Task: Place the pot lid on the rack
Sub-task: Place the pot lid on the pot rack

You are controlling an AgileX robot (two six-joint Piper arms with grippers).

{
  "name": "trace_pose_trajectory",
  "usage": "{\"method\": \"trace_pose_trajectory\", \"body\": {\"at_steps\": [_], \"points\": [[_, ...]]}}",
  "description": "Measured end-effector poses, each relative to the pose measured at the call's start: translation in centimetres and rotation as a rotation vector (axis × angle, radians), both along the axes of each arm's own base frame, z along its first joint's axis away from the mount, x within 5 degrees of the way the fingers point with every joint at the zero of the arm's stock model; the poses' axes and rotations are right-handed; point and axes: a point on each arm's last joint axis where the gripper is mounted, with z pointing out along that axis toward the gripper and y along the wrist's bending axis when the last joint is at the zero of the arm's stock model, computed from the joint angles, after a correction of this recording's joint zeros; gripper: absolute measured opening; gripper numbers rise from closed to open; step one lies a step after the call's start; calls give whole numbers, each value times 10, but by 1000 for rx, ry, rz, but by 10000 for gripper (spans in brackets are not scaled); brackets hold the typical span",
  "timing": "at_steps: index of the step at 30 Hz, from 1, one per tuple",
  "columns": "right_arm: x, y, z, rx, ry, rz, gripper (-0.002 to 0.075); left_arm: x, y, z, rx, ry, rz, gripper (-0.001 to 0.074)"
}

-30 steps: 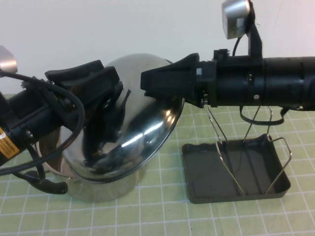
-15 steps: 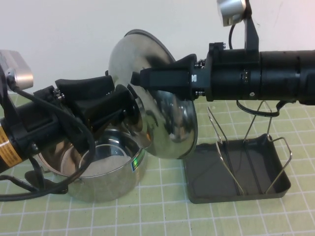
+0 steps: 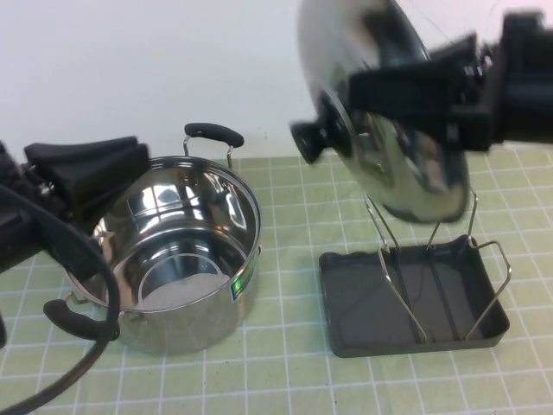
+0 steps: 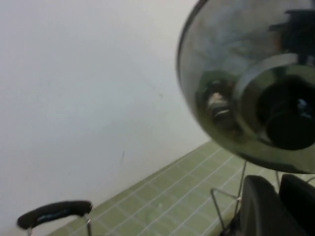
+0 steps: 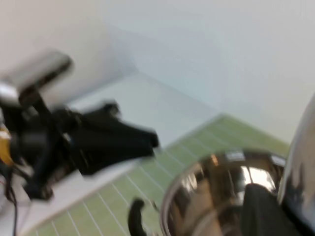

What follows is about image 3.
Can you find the green grid mat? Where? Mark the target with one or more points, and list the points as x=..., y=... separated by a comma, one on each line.
x=294, y=372

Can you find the dark grey drip tray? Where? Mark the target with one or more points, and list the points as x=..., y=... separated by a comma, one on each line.
x=363, y=311

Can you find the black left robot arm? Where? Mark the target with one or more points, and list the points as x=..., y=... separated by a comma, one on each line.
x=19, y=242

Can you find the stainless steel lid black knob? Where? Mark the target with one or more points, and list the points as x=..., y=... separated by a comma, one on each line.
x=415, y=181

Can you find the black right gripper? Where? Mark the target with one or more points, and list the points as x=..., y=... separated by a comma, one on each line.
x=479, y=112

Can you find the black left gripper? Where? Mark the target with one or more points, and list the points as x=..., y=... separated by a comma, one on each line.
x=30, y=181

